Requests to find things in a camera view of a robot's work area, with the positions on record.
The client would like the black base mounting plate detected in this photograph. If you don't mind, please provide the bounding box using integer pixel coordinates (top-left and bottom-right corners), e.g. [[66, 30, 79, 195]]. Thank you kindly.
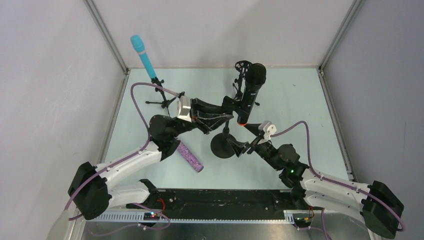
[[143, 189, 296, 220]]

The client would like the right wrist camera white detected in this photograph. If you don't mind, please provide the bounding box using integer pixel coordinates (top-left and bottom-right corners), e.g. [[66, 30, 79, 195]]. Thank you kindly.
[[257, 120, 277, 145]]

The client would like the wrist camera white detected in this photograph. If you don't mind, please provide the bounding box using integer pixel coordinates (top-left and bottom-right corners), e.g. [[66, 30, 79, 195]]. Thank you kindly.
[[176, 95, 192, 123], [257, 120, 277, 145]]

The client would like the black microphone orange end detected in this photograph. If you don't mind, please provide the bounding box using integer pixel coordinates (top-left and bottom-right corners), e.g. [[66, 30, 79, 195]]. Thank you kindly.
[[237, 63, 267, 126]]

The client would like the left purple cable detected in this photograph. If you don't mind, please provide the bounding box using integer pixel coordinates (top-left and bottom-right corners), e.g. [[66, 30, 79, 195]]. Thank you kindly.
[[63, 82, 181, 222]]

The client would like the purple glitter microphone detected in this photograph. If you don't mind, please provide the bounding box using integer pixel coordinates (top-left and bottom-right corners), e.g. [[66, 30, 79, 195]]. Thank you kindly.
[[177, 141, 204, 173]]

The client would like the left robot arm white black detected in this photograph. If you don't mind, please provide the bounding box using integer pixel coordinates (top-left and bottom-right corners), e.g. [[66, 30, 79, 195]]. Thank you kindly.
[[68, 96, 238, 220]]

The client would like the grey slotted cable duct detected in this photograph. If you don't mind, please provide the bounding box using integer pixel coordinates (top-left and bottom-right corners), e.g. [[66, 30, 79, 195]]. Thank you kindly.
[[88, 211, 295, 224]]

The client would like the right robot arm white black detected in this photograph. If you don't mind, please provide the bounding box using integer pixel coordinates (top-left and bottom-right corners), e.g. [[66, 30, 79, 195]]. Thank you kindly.
[[226, 121, 406, 240]]

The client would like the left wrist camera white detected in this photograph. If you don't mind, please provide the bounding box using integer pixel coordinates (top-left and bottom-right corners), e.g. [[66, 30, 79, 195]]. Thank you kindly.
[[176, 95, 192, 123]]

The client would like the black tripod shock mount stand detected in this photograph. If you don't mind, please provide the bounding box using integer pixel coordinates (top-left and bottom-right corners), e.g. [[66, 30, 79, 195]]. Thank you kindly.
[[232, 60, 252, 107]]

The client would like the black round base mic stand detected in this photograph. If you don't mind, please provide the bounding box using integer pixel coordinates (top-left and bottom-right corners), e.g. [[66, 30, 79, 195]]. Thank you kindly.
[[209, 95, 246, 160]]

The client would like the blue microphone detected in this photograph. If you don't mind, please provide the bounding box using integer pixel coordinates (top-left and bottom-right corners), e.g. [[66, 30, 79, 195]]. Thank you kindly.
[[130, 35, 157, 79]]

